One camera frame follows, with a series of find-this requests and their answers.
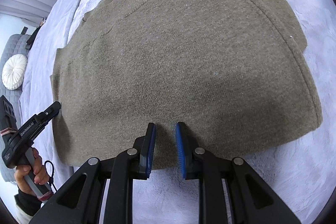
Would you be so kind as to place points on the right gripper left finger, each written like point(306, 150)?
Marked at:
point(101, 191)

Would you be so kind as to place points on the olive brown knit sweater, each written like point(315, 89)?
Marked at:
point(232, 70)

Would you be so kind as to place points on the round white pleated cushion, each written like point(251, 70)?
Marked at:
point(13, 71)

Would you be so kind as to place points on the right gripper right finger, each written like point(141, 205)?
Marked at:
point(230, 191)

